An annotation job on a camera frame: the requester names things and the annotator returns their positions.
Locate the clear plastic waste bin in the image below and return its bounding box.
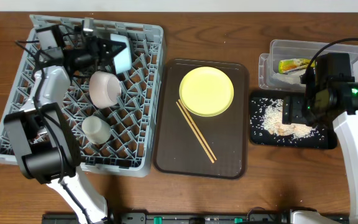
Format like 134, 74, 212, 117
259, 39, 358, 93

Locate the grey plastic dish rack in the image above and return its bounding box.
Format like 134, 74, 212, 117
0, 15, 166, 177

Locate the white plastic cup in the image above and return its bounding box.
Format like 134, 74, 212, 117
81, 116, 111, 144

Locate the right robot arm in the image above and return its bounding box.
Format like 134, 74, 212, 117
282, 53, 358, 223

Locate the black waste tray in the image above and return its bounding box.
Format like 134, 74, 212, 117
249, 90, 338, 150

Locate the dark brown serving tray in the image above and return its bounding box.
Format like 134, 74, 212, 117
152, 59, 249, 179

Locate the white napkin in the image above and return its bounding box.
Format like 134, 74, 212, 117
272, 74, 305, 91

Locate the green orange snack wrapper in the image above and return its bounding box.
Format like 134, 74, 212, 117
278, 58, 311, 74

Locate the wooden chopstick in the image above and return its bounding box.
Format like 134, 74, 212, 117
175, 101, 215, 164
178, 98, 218, 162

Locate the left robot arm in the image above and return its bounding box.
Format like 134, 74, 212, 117
3, 23, 132, 223

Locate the rice food waste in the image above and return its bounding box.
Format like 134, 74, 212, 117
263, 102, 314, 138

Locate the light blue bowl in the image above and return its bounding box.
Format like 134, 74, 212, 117
110, 34, 132, 74

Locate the yellow round plate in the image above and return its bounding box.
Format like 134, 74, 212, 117
179, 67, 234, 117

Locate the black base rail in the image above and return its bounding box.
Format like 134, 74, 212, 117
41, 211, 349, 224

